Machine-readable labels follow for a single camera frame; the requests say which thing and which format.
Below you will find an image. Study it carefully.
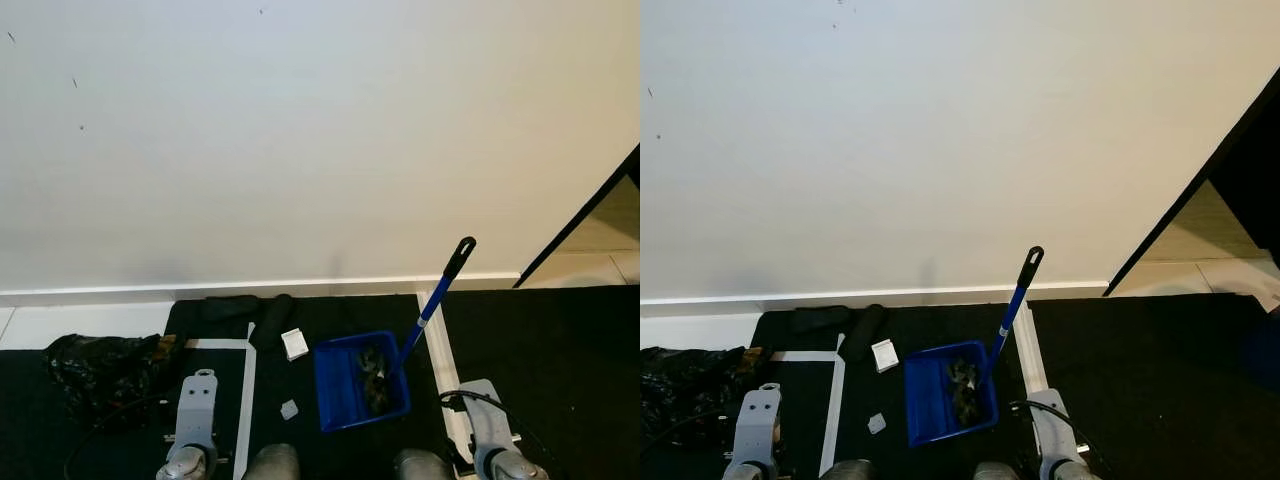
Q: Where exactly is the blue long-handled dustpan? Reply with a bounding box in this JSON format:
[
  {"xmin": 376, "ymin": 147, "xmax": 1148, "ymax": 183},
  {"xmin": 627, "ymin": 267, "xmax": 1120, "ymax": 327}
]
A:
[
  {"xmin": 905, "ymin": 246, "xmax": 1045, "ymax": 448},
  {"xmin": 313, "ymin": 237, "xmax": 477, "ymax": 433}
]

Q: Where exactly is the black floor mat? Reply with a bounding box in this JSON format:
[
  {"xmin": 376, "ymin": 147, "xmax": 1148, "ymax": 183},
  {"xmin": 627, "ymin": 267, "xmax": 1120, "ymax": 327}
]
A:
[
  {"xmin": 0, "ymin": 285, "xmax": 641, "ymax": 480},
  {"xmin": 640, "ymin": 295, "xmax": 1280, "ymax": 480}
]

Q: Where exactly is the black plastic bag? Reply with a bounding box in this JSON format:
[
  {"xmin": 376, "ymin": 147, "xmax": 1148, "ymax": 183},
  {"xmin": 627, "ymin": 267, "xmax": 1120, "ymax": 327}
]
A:
[
  {"xmin": 640, "ymin": 345, "xmax": 766, "ymax": 431},
  {"xmin": 45, "ymin": 333, "xmax": 181, "ymax": 421}
]

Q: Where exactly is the short black fabric item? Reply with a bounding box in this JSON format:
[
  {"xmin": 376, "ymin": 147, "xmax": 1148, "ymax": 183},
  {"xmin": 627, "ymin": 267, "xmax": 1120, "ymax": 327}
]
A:
[
  {"xmin": 203, "ymin": 296, "xmax": 263, "ymax": 321},
  {"xmin": 790, "ymin": 306, "xmax": 851, "ymax": 333}
]

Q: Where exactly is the wide white tape strip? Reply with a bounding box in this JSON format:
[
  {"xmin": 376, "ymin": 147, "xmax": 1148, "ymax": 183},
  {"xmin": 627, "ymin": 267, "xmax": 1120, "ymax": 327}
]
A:
[
  {"xmin": 1012, "ymin": 300, "xmax": 1053, "ymax": 399},
  {"xmin": 417, "ymin": 292, "xmax": 473, "ymax": 471}
]

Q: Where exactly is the long black fabric item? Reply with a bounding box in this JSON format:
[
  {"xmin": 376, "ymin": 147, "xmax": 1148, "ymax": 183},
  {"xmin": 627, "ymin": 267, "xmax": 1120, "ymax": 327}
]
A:
[
  {"xmin": 840, "ymin": 304, "xmax": 889, "ymax": 363},
  {"xmin": 255, "ymin": 294, "xmax": 297, "ymax": 349}
]

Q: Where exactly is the narrow white tape strip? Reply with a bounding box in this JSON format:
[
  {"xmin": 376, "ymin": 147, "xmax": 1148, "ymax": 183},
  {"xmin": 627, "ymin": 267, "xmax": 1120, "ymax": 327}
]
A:
[
  {"xmin": 770, "ymin": 335, "xmax": 846, "ymax": 476},
  {"xmin": 185, "ymin": 322, "xmax": 259, "ymax": 480}
]

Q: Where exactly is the white baseboard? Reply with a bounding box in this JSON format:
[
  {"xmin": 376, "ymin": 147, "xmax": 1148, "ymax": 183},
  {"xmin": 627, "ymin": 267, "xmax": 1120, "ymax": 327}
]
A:
[
  {"xmin": 640, "ymin": 282, "xmax": 1111, "ymax": 319},
  {"xmin": 0, "ymin": 272, "xmax": 521, "ymax": 306}
]

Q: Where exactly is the dark debris pile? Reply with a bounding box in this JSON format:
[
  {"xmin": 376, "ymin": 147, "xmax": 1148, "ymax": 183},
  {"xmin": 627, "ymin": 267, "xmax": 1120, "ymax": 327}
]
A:
[
  {"xmin": 358, "ymin": 345, "xmax": 393, "ymax": 413},
  {"xmin": 945, "ymin": 358, "xmax": 986, "ymax": 426}
]

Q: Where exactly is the black door panel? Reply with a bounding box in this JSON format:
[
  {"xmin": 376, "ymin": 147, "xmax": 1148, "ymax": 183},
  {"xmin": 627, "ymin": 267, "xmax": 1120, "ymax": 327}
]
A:
[{"xmin": 1210, "ymin": 120, "xmax": 1280, "ymax": 241}]

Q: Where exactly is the black door frame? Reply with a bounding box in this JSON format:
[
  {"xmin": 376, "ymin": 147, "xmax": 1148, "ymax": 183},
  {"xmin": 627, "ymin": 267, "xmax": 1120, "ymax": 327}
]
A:
[
  {"xmin": 515, "ymin": 145, "xmax": 641, "ymax": 289},
  {"xmin": 1105, "ymin": 65, "xmax": 1280, "ymax": 298}
]

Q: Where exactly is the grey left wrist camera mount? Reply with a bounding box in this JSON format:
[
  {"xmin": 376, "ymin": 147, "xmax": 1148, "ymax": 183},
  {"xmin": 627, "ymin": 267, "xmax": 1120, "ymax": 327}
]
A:
[
  {"xmin": 735, "ymin": 385, "xmax": 781, "ymax": 466},
  {"xmin": 180, "ymin": 370, "xmax": 219, "ymax": 451}
]

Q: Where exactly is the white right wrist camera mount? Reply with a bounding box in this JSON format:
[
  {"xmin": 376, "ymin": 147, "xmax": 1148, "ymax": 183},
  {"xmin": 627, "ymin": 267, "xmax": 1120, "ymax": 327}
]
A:
[
  {"xmin": 1030, "ymin": 390, "xmax": 1086, "ymax": 466},
  {"xmin": 460, "ymin": 380, "xmax": 521, "ymax": 453}
]

